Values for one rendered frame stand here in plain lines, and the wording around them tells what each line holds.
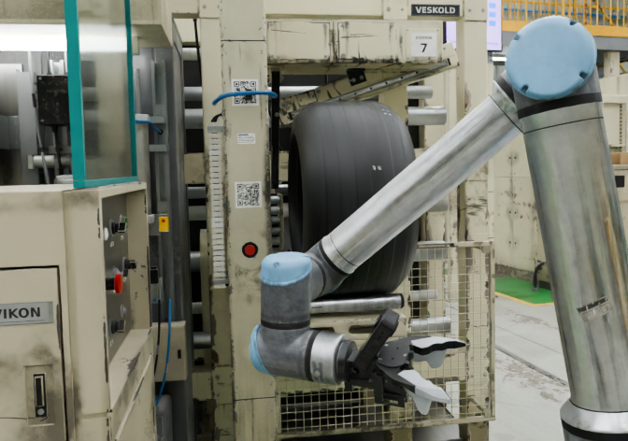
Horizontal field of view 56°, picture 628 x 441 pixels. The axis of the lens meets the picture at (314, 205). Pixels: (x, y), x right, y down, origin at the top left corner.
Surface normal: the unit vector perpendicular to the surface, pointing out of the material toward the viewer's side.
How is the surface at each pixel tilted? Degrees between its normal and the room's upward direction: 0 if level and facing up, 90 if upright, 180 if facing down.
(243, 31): 90
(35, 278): 90
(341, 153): 64
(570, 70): 83
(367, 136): 52
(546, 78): 84
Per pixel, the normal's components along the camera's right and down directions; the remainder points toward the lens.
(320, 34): 0.14, 0.06
